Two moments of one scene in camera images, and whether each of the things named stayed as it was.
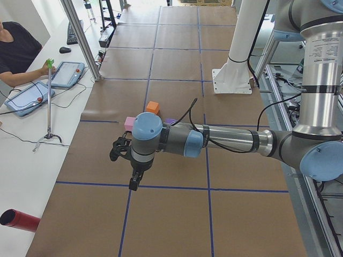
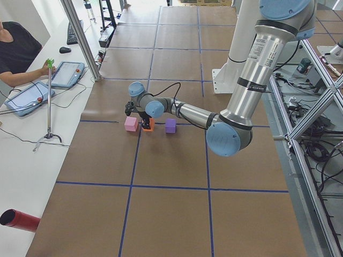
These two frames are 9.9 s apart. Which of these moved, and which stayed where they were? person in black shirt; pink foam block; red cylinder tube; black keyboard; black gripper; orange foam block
Moved: orange foam block; black gripper
Stayed: black keyboard; red cylinder tube; pink foam block; person in black shirt
